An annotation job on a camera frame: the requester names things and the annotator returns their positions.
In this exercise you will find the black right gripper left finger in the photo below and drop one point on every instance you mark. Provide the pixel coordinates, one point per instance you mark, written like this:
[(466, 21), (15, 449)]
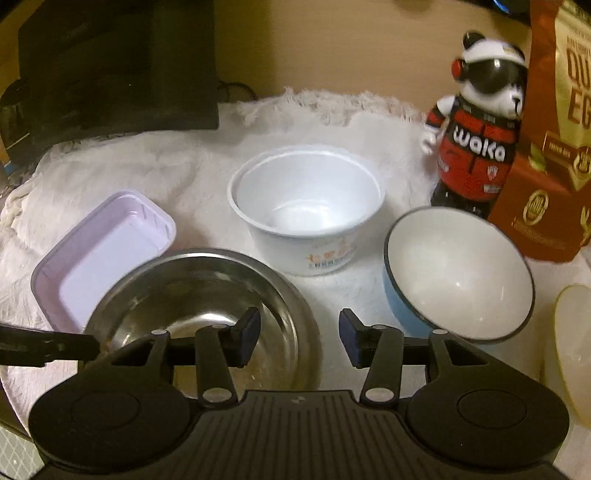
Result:
[(212, 350)]

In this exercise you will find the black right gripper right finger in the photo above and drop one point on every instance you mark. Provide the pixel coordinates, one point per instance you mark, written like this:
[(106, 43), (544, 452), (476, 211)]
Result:
[(384, 350)]

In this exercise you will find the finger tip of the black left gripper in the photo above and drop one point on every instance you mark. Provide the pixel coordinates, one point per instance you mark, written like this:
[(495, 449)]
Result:
[(24, 347)]

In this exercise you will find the blue enamel bowl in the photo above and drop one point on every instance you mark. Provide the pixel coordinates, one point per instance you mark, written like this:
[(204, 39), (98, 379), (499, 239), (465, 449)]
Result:
[(447, 269)]

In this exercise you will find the white plate gold rim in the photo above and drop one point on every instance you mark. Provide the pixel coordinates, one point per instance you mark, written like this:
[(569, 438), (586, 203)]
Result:
[(567, 357)]

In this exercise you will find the stainless steel bowl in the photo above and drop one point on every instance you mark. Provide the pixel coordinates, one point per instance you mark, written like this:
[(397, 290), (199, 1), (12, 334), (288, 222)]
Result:
[(193, 289)]

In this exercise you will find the lilac rectangular plastic tray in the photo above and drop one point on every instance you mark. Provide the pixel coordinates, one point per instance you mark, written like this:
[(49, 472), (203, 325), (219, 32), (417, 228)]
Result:
[(121, 233)]

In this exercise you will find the white paper bowl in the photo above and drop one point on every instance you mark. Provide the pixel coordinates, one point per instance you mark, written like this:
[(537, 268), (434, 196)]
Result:
[(306, 206)]

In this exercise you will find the red quail eggs bag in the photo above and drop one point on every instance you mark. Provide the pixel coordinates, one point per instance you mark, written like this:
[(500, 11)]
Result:
[(544, 206)]

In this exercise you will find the panda figurine red jacket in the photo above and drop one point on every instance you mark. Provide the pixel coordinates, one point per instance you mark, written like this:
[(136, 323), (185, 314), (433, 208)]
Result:
[(474, 133)]

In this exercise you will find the black box appliance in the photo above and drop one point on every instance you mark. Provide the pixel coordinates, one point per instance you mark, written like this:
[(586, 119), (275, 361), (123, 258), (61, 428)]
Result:
[(98, 68)]

